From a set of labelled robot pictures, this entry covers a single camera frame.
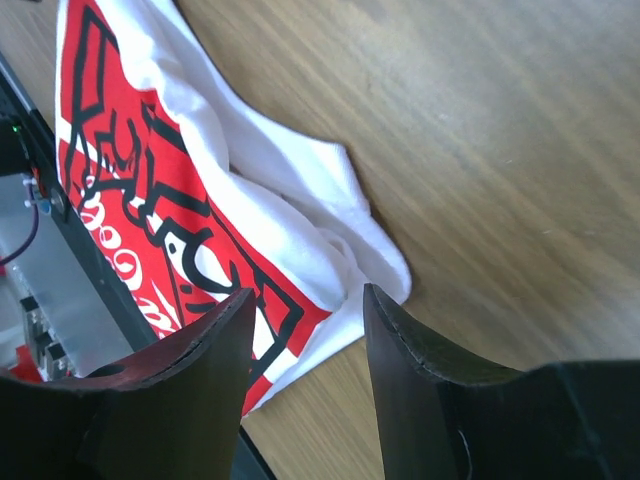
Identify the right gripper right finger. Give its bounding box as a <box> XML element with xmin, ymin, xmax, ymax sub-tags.
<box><xmin>363</xmin><ymin>284</ymin><xmax>639</xmax><ymax>479</ymax></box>

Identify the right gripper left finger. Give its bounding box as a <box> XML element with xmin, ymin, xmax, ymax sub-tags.
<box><xmin>1</xmin><ymin>289</ymin><xmax>255</xmax><ymax>479</ymax></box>

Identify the white t shirt red print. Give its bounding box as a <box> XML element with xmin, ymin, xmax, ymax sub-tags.
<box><xmin>55</xmin><ymin>1</ymin><xmax>412</xmax><ymax>412</ymax></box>

